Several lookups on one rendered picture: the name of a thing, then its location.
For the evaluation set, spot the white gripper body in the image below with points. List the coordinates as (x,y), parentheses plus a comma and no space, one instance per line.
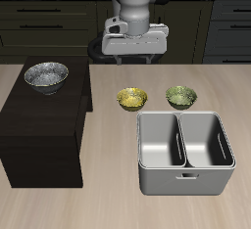
(134,44)

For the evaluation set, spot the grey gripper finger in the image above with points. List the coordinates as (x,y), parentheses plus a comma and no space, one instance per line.
(149,58)
(119,59)

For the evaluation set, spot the yellow bowl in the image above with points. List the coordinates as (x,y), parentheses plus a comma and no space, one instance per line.
(131,98)

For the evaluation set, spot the green bowl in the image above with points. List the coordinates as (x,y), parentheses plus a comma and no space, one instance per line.
(181,97)

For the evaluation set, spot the grey speckled bowl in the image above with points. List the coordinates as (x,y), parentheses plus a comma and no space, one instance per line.
(46,78)

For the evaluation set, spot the dark kitchen cupboards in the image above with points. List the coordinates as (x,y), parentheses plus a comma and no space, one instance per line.
(49,27)

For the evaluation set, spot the dark wooden cabinet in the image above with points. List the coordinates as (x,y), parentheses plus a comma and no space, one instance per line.
(42,122)

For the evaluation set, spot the white two-bin basket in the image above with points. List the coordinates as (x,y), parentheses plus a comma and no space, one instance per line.
(186,154)

